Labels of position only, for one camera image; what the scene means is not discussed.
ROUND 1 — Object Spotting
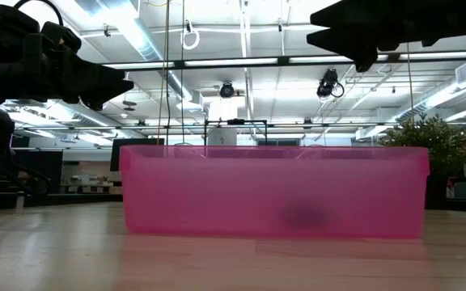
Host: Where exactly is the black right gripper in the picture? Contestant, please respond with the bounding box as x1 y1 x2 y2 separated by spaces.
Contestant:
307 0 466 73

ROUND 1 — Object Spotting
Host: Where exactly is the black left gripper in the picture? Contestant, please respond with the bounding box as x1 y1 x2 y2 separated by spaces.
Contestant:
22 34 135 111

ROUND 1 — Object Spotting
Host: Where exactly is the black spring keychain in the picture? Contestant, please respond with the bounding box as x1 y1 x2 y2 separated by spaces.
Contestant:
280 203 332 230

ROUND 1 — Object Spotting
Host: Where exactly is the black display screen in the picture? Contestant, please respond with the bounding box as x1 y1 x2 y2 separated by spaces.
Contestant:
109 137 166 172

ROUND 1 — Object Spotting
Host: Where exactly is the black bar with light strips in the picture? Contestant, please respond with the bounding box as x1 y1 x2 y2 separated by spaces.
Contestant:
99 50 466 70

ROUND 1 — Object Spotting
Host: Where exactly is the small green potted plant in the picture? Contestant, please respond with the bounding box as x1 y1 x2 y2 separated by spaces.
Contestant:
378 112 466 210

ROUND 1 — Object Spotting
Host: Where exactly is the pink plastic bin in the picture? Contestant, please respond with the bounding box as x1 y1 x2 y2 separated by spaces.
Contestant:
118 145 431 239

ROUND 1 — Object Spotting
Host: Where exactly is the black ceiling camera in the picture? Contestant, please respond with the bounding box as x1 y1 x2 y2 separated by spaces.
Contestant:
316 68 345 99
218 81 236 99

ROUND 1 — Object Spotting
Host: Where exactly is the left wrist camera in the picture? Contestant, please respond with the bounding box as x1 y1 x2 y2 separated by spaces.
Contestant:
40 20 83 54

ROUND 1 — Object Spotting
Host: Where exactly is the white cable loop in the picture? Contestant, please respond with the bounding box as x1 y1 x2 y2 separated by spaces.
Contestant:
180 19 201 52

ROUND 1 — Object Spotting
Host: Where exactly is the black metal stand frame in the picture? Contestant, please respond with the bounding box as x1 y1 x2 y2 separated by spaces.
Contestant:
203 118 269 147

